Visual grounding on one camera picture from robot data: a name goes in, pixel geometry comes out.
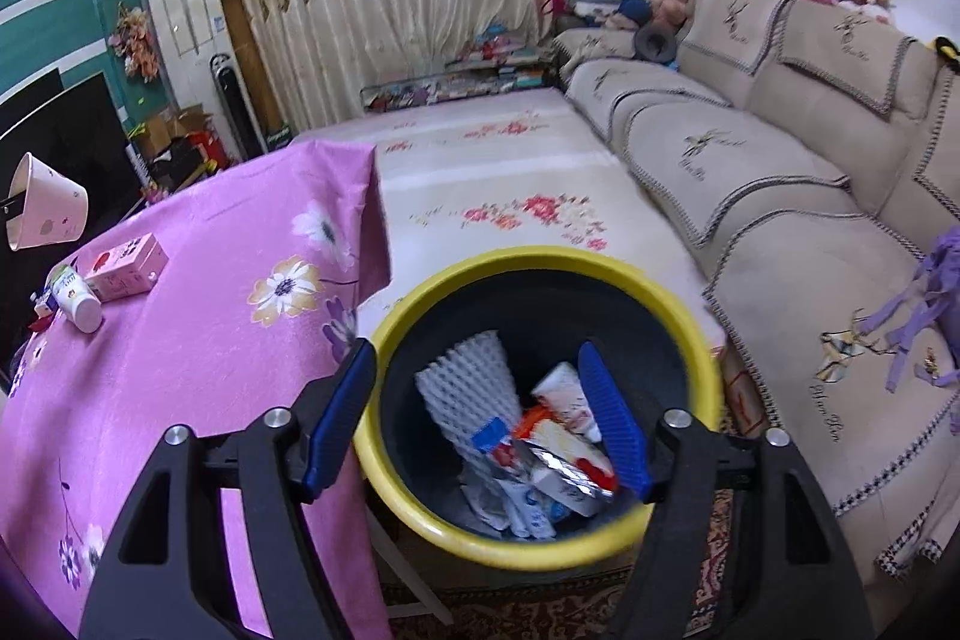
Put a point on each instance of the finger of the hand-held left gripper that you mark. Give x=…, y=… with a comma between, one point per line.
x=11, y=207

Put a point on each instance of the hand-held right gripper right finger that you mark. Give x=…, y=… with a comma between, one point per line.
x=615, y=422

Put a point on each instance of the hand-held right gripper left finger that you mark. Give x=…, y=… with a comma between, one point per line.
x=341, y=415

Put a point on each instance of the white paper cup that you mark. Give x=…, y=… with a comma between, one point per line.
x=49, y=205

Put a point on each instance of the white tube with red print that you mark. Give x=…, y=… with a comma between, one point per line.
x=562, y=396

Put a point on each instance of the silver and white packet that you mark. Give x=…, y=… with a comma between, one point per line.
x=570, y=475

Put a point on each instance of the yellow rimmed trash bin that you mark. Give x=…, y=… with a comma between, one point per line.
x=390, y=340

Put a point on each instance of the blue and white packet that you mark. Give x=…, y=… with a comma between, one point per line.
x=532, y=509

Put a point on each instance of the white foam fruit net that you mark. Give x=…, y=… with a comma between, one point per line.
x=465, y=377

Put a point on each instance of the black television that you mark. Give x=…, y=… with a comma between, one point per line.
x=67, y=145

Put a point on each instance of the white bottle with round lid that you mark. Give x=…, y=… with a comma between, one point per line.
x=79, y=302

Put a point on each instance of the pink strawberry milk carton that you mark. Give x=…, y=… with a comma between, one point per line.
x=124, y=269

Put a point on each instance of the pink tablecloth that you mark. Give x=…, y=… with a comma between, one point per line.
x=202, y=385

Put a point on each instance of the white table leg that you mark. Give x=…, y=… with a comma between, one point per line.
x=405, y=580

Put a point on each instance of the clutter of boxes and bags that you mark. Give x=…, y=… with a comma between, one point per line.
x=180, y=145

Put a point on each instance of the patterned carpet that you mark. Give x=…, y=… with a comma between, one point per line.
x=525, y=602

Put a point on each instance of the artificial flower decoration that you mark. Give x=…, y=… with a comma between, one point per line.
x=135, y=44

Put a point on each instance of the tower fan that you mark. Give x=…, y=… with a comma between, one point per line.
x=225, y=108

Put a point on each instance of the small green box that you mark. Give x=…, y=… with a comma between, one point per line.
x=276, y=138

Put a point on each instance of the brown wooden board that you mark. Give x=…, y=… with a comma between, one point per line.
x=247, y=55

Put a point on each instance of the beige embroidered sofa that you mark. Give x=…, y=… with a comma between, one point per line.
x=787, y=197

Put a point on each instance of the pile of books and boxes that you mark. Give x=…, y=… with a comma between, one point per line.
x=465, y=78

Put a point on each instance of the dark round cushion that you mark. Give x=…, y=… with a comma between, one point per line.
x=654, y=42

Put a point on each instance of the black wall-mounted screen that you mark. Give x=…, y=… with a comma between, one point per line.
x=30, y=100

